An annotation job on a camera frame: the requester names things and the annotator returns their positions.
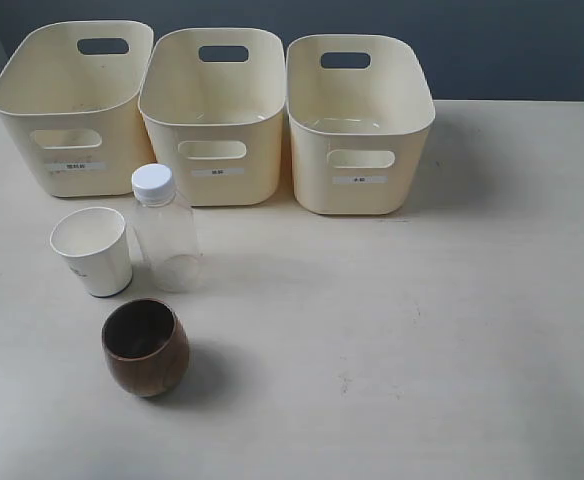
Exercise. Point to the clear plastic bottle white cap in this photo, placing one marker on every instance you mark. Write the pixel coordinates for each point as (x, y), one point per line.
(163, 223)

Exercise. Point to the brown wooden cup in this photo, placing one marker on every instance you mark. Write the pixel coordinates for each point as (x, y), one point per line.
(146, 347)

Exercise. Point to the white paper cup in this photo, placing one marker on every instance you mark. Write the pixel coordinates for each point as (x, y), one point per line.
(93, 243)

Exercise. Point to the right cream plastic bin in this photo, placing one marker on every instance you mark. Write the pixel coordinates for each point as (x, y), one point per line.
(360, 111)

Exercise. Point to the cream plastic bin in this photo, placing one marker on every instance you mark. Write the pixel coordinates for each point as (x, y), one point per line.
(360, 111)
(69, 102)
(213, 100)

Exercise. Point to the middle cream plastic bin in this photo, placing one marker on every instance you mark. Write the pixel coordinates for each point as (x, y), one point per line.
(213, 100)

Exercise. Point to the left cream plastic bin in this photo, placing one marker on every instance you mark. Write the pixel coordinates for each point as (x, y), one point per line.
(69, 102)

